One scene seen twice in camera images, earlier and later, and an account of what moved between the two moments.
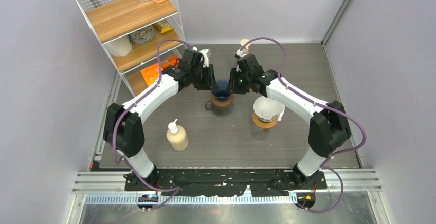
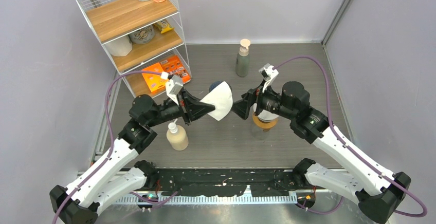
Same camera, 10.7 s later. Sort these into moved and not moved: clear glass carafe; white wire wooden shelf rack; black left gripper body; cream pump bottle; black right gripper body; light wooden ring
Moved: black left gripper body; black right gripper body
Not moved: white wire wooden shelf rack; light wooden ring; clear glass carafe; cream pump bottle
